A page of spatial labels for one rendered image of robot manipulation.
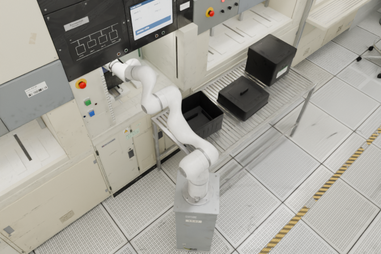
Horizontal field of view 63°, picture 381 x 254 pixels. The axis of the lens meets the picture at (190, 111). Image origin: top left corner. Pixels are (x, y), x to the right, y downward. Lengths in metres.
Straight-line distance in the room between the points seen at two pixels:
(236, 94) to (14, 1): 1.57
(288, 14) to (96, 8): 2.14
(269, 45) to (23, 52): 1.82
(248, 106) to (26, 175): 1.55
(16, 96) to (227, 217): 1.88
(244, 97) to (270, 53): 0.43
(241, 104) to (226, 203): 0.95
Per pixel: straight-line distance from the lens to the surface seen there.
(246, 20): 3.18
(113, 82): 2.30
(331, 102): 3.85
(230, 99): 2.36
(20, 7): 1.51
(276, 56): 2.56
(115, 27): 1.75
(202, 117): 2.34
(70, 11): 1.59
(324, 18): 3.50
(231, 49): 2.79
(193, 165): 1.62
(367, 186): 3.33
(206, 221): 2.11
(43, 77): 1.69
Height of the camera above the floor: 2.57
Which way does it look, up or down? 49 degrees down
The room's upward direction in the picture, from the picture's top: 2 degrees clockwise
